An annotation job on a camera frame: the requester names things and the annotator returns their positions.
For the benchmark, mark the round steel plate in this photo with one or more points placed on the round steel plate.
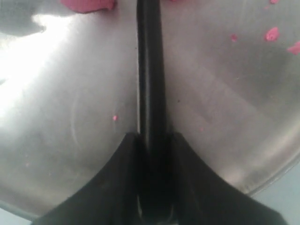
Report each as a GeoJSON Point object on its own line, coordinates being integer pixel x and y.
{"type": "Point", "coordinates": [68, 91]}

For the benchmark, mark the pink dough lump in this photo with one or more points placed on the pink dough lump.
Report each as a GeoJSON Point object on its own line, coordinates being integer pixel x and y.
{"type": "Point", "coordinates": [86, 6]}

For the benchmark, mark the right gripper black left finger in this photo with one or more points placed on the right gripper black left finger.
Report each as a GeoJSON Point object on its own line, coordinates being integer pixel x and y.
{"type": "Point", "coordinates": [109, 198]}

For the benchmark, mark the black knife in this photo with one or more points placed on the black knife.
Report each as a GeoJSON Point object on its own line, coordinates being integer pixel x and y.
{"type": "Point", "coordinates": [152, 111]}

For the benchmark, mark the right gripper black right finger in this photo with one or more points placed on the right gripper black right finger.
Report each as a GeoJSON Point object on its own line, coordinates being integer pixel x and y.
{"type": "Point", "coordinates": [204, 198]}

